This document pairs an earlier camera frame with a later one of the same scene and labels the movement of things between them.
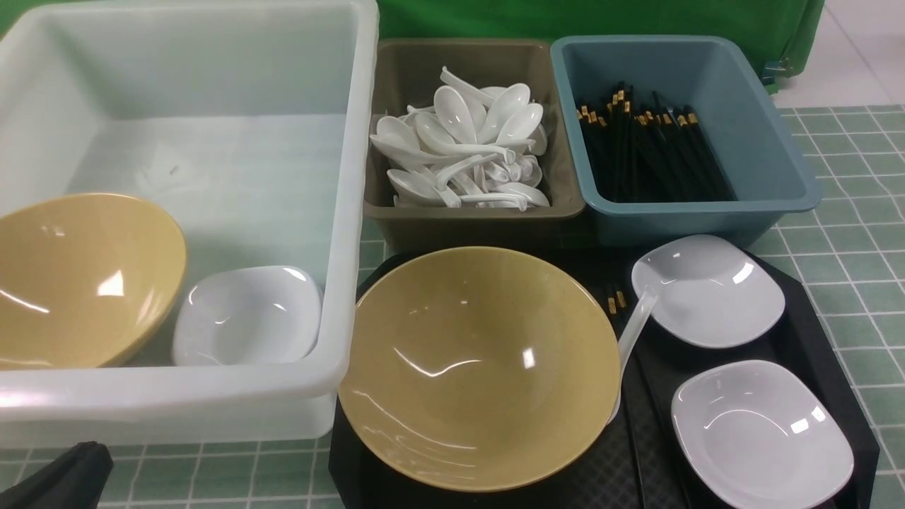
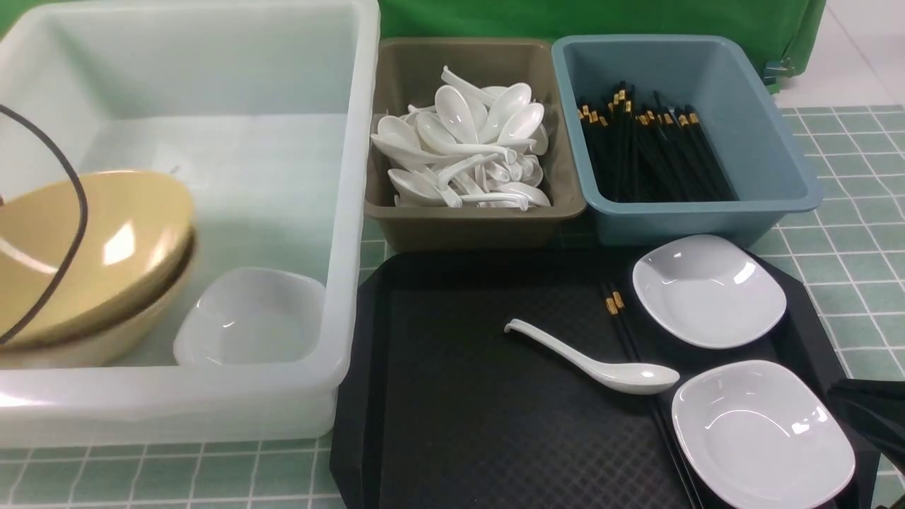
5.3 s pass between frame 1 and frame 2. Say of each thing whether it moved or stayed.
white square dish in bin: stayed
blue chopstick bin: stayed
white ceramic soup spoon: moved
